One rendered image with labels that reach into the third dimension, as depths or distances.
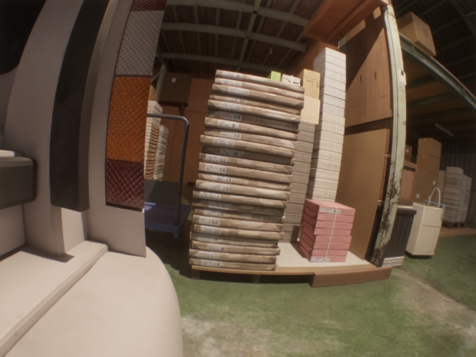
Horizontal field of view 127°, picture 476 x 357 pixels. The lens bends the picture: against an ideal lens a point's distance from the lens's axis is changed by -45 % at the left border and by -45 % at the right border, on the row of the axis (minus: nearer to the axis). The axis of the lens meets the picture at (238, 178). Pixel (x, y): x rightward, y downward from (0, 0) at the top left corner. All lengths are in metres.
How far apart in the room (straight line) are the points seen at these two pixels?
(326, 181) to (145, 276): 1.65
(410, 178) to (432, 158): 2.97
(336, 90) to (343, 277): 1.42
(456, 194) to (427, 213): 2.90
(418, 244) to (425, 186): 2.43
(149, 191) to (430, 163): 4.59
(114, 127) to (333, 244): 1.39
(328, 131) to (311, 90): 0.35
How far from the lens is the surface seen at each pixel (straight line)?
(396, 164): 1.63
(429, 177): 4.75
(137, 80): 0.21
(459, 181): 5.29
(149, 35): 0.23
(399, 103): 1.74
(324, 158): 1.74
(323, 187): 1.74
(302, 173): 1.64
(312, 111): 1.74
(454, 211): 5.25
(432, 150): 4.84
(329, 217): 1.38
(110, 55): 0.24
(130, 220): 0.21
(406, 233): 1.99
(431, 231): 2.45
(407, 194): 1.91
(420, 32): 4.04
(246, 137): 1.04
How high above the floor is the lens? 0.63
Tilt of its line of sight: 4 degrees down
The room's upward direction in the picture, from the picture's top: 8 degrees clockwise
